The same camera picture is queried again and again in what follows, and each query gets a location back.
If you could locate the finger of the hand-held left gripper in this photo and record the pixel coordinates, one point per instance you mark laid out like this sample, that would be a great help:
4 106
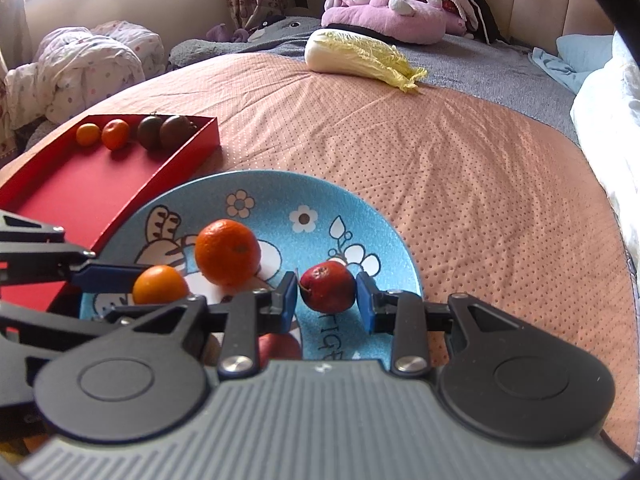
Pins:
110 276
50 317

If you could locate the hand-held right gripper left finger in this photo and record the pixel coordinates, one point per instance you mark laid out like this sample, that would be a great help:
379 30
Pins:
286 305

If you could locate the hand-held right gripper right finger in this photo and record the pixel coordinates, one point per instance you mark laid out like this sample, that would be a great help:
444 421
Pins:
365 305

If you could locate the red apple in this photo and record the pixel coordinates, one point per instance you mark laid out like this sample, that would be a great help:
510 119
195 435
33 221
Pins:
280 347
327 287

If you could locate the small orange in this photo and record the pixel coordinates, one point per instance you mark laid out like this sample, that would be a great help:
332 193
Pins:
160 285
87 135

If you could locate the red rectangular tray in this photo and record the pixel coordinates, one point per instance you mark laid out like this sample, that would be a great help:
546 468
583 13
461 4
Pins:
75 185

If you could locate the blue cartoon print plate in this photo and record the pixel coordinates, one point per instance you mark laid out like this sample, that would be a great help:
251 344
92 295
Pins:
280 195

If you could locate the large orange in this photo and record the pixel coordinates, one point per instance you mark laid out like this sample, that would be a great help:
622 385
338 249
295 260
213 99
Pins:
227 252

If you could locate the reddish orange tangerine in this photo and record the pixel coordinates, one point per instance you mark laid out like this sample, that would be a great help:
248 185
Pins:
116 134

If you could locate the dark brown tomato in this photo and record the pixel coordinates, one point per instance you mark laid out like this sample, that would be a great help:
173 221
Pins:
149 131
177 130

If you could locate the peach dotted bedsheet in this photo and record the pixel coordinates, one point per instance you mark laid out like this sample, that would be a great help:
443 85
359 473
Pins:
475 200

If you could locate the white dotted quilt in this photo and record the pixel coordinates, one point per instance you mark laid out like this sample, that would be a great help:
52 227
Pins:
85 65

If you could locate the napa cabbage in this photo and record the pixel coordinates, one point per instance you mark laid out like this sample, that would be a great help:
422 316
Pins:
350 57

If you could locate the grey blanket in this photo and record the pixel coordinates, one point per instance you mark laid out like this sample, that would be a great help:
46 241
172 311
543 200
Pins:
475 72

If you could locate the purple plush toy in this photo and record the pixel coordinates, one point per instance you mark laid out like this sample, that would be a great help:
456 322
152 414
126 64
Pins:
220 33

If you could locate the grey plush toy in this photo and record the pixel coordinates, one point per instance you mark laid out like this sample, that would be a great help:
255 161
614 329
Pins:
280 27

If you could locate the pink plush toy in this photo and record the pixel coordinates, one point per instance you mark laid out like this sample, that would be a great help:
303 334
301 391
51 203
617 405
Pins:
395 7

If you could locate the white duvet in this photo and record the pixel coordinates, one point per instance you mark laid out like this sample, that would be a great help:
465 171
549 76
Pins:
615 125

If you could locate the dark cloth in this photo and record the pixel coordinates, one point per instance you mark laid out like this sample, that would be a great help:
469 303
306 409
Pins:
475 2

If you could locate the light blue cloth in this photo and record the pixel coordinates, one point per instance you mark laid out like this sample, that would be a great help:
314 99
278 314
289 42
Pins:
575 60

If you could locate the beige padded headboard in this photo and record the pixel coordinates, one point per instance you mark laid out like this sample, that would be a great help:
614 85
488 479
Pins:
540 0

